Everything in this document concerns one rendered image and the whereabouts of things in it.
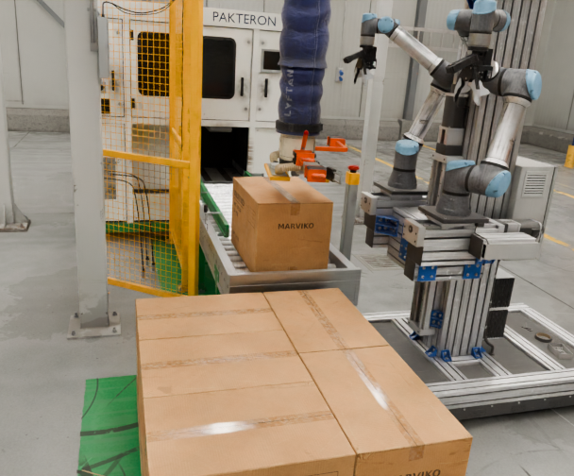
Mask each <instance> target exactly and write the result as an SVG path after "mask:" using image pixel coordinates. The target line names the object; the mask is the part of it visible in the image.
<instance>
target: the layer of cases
mask: <svg viewBox="0 0 574 476"><path fill-rule="evenodd" d="M135 305H136V352H137V383H138V398H139V414H140V429H141V444H142V459H143V476H465V474H466V469H467V464H468V459H469V454H470V450H471V445H472V440H473V436H472V435H471V434H470V433H469V432H468V431H467V430H466V429H465V428H464V426H463V425H462V424H461V423H460V422H459V421H458V420H457V419H456V418H455V416H454V415H453V414H452V413H451V412H450V411H449V410H448V409H447V407H446V406H445V405H444V404H443V403H442V402H441V401H440V400H439V399H438V398H437V397H436V396H435V395H434V394H433V393H432V392H431V391H430V390H429V388H428V387H427V386H426V385H425V384H424V383H423V382H422V381H421V380H420V378H419V377H418V376H417V375H416V374H415V373H414V372H413V371H412V369H411V368H410V367H409V366H408V365H407V364H406V363H405V362H404V361H403V360H402V358H401V357H400V356H399V355H398V354H397V353H396V352H395V351H394V349H393V348H392V347H391V346H390V345H389V344H388V343H387V342H386V341H385V339H384V338H383V337H382V336H381V335H380V334H379V333H378V332H377V330H376V329H375V328H374V327H373V326H372V325H371V324H370V323H369V322H368V321H367V319H366V318H365V317H364V316H363V315H362V314H361V313H360V312H359V310H358V309H357V308H356V307H355V306H354V305H353V304H352V303H351V302H350V300H349V299H348V298H347V297H346V296H345V295H344V294H343V293H342V292H341V290H340V289H339V288H330V289H312V290H294V291H277V292H263V293H262V292H260V293H242V294H225V295H207V296H190V297H156V298H139V299H135Z"/></svg>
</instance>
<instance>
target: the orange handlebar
mask: <svg viewBox="0 0 574 476"><path fill-rule="evenodd" d="M335 144H336V145H337V146H338V147H333V146H316V147H315V151H333V152H347V150H348V148H347V147H346V146H345V145H343V144H342V143H340V142H338V141H336V143H335ZM298 160H299V161H300V166H302V167H303V162H304V161H308V162H315V159H312V158H302V157H300V158H299V159H298ZM325 177H326V175H325V174H315V173H313V174H312V178H313V179H324V178H325Z"/></svg>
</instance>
